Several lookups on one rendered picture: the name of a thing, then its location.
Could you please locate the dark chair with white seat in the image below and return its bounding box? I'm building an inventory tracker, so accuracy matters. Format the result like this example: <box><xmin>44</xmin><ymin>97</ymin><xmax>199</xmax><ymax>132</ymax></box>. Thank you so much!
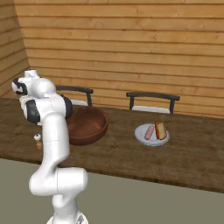
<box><xmin>126</xmin><ymin>91</ymin><xmax>181</xmax><ymax>115</ymax></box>
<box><xmin>55</xmin><ymin>85</ymin><xmax>95</xmax><ymax>108</ymax></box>

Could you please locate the brown wooden bowl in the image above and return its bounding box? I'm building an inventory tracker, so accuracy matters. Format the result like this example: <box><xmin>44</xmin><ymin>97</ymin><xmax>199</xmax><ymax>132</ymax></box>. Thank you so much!
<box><xmin>66</xmin><ymin>105</ymin><xmax>110</xmax><ymax>147</ymax></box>

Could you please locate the white-topped brown shaker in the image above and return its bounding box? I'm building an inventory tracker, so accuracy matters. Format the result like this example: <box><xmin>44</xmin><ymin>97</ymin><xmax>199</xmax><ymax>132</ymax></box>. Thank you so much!
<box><xmin>33</xmin><ymin>133</ymin><xmax>44</xmax><ymax>151</ymax></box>

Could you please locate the tan bread bun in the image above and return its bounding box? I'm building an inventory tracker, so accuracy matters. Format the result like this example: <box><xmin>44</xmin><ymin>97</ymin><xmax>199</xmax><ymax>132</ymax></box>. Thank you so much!
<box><xmin>154</xmin><ymin>121</ymin><xmax>168</xmax><ymax>141</ymax></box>

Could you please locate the pink sausage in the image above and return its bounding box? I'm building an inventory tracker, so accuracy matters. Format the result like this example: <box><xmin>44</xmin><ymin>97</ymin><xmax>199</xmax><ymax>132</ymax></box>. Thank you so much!
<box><xmin>144</xmin><ymin>125</ymin><xmax>156</xmax><ymax>141</ymax></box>

